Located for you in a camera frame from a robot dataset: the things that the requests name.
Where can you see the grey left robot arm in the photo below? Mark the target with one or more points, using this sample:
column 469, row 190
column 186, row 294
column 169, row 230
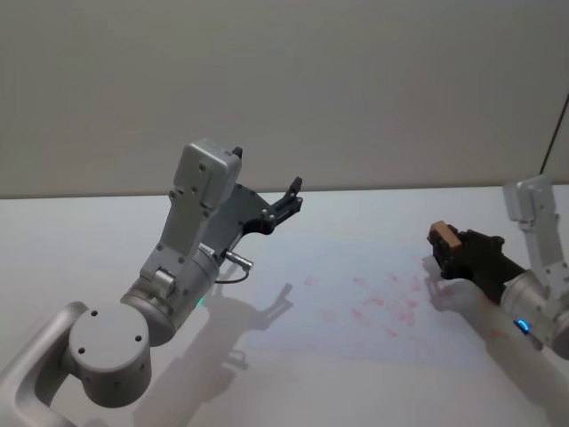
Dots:
column 106, row 342

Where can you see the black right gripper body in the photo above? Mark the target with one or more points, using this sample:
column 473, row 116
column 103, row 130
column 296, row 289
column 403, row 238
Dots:
column 482, row 260

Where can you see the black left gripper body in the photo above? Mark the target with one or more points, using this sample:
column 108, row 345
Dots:
column 242, row 207

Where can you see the white sheet with pink marks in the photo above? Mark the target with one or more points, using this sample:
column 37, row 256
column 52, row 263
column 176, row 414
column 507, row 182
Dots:
column 355, row 293

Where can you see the small brown block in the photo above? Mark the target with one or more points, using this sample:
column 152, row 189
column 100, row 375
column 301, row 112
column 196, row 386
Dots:
column 446, row 233

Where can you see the thin dark slanted post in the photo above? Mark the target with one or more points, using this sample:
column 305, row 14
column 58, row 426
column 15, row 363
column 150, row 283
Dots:
column 555, row 133

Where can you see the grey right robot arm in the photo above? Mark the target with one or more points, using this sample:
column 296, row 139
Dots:
column 533, row 293

